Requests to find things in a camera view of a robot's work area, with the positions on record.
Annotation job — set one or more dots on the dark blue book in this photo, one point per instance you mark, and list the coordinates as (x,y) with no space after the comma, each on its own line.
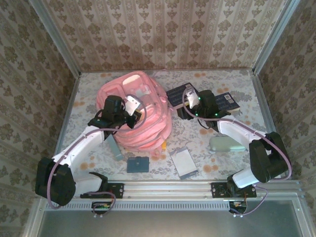
(227,101)
(175,95)

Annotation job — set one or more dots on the pink backpack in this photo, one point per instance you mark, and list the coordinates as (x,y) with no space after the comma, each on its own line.
(138,133)

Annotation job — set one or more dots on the grey case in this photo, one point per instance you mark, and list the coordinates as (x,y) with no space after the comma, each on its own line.
(114,148)

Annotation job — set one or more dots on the pale green pencil case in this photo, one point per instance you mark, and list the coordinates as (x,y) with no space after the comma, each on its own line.
(227,144)

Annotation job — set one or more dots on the dark teal card wallet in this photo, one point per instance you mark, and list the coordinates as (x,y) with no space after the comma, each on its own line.
(138,165)

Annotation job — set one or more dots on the white notebook with blue edges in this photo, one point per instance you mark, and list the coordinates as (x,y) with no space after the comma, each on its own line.
(184,163)

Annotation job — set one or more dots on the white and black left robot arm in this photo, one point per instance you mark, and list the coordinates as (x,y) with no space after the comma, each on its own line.
(81,145)

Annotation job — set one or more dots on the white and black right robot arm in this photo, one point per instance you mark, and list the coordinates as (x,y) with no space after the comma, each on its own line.
(237,130)

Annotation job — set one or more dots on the grey metal sheet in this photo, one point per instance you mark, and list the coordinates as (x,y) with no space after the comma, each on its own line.
(168,224)

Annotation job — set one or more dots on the aluminium table side rail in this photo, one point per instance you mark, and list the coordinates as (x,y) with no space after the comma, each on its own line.
(262,98)

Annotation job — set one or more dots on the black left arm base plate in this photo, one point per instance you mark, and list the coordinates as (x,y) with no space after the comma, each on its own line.
(116,190)

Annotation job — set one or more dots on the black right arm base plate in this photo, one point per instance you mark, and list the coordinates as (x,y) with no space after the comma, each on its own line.
(219,190)

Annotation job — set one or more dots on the aluminium corner post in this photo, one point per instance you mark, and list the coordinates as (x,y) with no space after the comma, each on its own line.
(274,37)
(56,37)

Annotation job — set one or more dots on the aluminium mounting rail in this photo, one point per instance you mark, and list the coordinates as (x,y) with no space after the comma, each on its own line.
(168,190)

